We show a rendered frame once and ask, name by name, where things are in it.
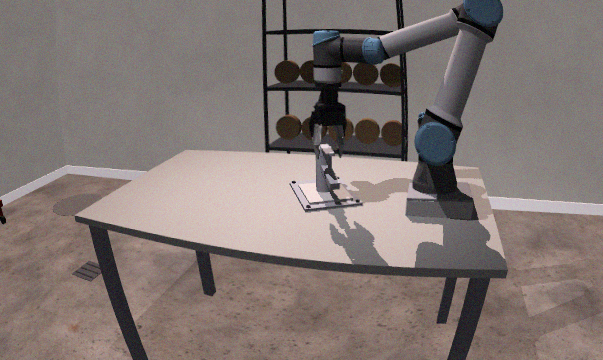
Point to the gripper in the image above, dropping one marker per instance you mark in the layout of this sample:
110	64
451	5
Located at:
332	115

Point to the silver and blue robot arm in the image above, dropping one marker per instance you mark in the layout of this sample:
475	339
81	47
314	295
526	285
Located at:
435	143

